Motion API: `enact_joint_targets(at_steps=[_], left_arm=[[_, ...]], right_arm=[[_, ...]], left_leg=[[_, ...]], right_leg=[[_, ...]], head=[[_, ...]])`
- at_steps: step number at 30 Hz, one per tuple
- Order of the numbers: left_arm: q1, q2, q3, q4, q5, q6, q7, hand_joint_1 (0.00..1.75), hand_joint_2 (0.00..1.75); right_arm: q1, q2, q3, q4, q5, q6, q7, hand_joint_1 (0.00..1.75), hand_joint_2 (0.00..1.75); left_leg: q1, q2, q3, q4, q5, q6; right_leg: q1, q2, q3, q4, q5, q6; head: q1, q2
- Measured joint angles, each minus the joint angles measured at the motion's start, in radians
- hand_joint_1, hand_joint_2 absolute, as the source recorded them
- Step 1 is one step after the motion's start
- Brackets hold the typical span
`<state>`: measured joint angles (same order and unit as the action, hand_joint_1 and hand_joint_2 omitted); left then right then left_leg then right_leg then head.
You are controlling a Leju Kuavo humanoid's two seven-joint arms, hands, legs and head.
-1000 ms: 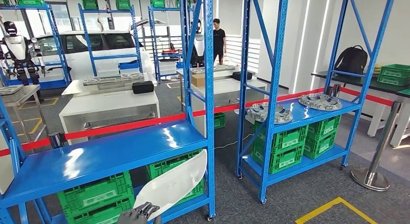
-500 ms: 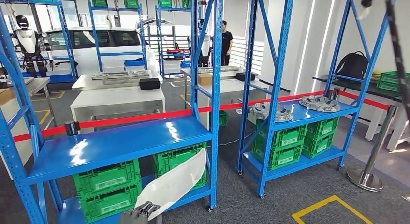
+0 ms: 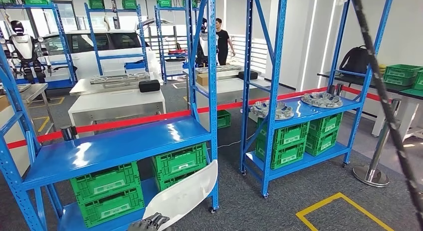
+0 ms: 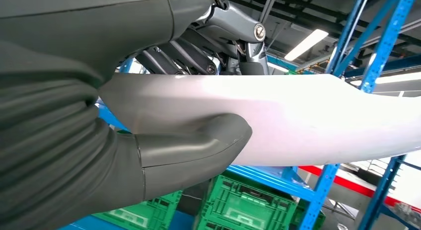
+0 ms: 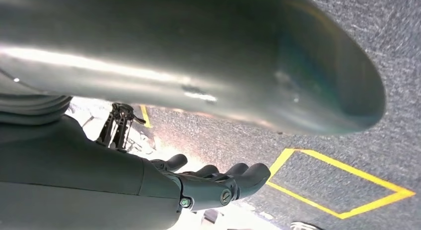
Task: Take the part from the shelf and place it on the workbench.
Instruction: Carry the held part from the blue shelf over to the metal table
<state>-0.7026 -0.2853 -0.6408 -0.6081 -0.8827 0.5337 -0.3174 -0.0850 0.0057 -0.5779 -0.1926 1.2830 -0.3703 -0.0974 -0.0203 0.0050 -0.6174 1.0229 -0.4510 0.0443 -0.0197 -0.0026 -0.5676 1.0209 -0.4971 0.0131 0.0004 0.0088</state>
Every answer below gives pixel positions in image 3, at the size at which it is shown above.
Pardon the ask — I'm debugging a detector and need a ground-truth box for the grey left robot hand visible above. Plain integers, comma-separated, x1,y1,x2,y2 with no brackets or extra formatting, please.
127,212,171,231

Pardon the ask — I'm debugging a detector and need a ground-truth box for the white curved car trim part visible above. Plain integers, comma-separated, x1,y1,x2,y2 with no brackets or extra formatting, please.
143,159,219,231

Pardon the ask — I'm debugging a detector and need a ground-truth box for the long grey metal part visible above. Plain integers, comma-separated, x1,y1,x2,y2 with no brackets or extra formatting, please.
90,73,151,85
195,64,243,75

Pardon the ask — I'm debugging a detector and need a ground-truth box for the green top workbench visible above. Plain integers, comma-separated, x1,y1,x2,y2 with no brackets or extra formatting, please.
398,88,423,143

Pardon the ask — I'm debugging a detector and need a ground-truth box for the blue steel shelving rack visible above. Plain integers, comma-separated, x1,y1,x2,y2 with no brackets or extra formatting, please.
0,0,219,231
0,1,78,90
84,3,149,76
239,0,396,199
154,4,199,83

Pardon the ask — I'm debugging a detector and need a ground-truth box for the red barrier belt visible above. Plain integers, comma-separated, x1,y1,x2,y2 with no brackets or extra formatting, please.
342,86,381,102
6,132,63,150
75,86,329,135

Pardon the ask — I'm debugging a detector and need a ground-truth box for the black-topped barrier stanchion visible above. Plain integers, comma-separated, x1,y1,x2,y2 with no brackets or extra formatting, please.
60,124,78,142
327,83,344,96

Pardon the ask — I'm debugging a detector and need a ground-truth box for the white desk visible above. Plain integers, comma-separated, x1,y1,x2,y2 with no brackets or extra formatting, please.
185,75,275,123
0,105,32,177
67,89,167,138

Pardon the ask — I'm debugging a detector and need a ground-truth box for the black case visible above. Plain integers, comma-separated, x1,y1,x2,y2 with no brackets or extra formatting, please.
139,79,161,93
237,70,259,81

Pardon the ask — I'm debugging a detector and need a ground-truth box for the white car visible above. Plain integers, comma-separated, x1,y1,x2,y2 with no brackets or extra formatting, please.
38,29,163,80

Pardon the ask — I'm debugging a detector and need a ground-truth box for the silver wheel hubcap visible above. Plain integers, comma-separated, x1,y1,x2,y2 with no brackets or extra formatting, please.
300,91,344,109
250,100,295,121

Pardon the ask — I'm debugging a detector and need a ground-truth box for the white black humanoid robot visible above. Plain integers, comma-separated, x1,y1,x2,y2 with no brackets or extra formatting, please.
0,20,53,85
195,17,219,67

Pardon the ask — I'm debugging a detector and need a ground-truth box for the person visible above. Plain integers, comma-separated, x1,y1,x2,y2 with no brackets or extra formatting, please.
214,17,236,66

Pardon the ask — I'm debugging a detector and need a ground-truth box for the white slatted railing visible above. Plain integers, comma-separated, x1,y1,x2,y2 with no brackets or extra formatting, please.
229,34,265,75

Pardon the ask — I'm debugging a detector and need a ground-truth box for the chrome barrier stanchion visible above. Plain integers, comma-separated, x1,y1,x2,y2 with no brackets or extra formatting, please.
352,99,401,188

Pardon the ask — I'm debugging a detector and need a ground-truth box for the black backpack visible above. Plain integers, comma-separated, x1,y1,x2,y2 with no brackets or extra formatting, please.
338,45,370,79

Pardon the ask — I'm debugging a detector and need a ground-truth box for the steel frame table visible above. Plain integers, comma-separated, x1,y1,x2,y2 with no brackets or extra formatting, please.
0,83,56,134

